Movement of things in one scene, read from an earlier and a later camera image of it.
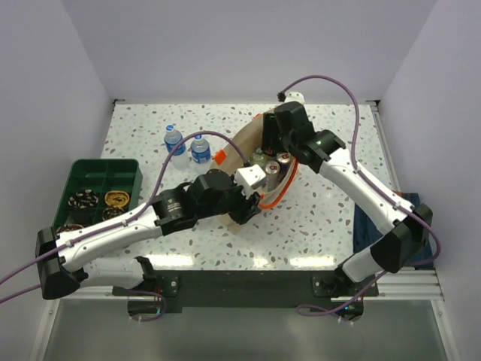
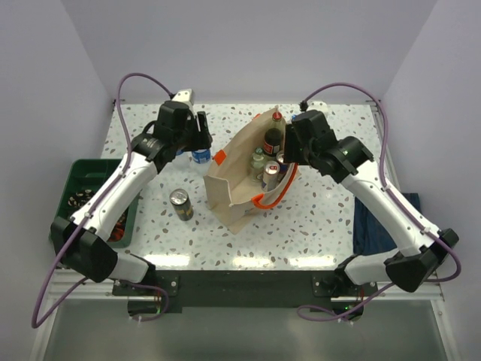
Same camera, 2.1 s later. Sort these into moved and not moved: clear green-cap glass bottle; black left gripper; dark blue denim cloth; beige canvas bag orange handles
Moved: black left gripper
Not moved: beige canvas bag orange handles; dark blue denim cloth; clear green-cap glass bottle
